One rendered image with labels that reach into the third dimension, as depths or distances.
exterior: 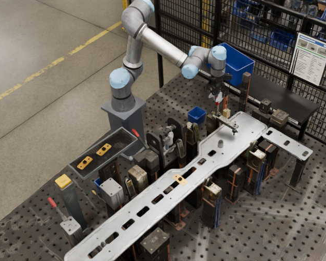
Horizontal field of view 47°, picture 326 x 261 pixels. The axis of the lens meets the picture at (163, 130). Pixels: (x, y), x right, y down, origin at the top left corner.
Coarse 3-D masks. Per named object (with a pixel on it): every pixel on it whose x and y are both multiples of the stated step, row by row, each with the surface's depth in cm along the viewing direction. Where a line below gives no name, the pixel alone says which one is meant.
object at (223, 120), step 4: (216, 116) 227; (220, 116) 227; (220, 120) 225; (224, 120) 224; (228, 120) 224; (224, 124) 225; (228, 124) 222; (232, 124) 222; (236, 124) 221; (232, 128) 221; (232, 132) 223
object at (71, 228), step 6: (66, 222) 182; (72, 222) 182; (66, 228) 180; (72, 228) 179; (78, 228) 180; (66, 234) 183; (72, 234) 178; (78, 234) 183; (72, 240) 181; (78, 240) 185; (72, 246) 194
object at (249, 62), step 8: (232, 48) 262; (232, 56) 266; (240, 56) 259; (208, 64) 267; (232, 64) 269; (240, 64) 263; (248, 64) 255; (232, 72) 248; (240, 72) 246; (248, 72) 252; (232, 80) 252; (240, 80) 252
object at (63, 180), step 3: (60, 177) 189; (63, 177) 189; (66, 177) 188; (57, 180) 187; (60, 180) 187; (63, 180) 187; (66, 180) 187; (69, 180) 187; (57, 183) 186; (60, 183) 186; (63, 183) 186; (66, 183) 186; (60, 186) 185; (63, 186) 185
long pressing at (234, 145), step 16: (240, 112) 238; (224, 128) 230; (240, 128) 229; (256, 128) 228; (208, 144) 221; (224, 144) 220; (240, 144) 220; (192, 160) 213; (208, 160) 213; (224, 160) 212; (192, 176) 205; (144, 192) 199; (160, 192) 199; (176, 192) 199; (128, 208) 193; (160, 208) 192; (112, 224) 187; (144, 224) 186; (96, 240) 181; (128, 240) 180; (64, 256) 176; (80, 256) 176; (96, 256) 175; (112, 256) 175
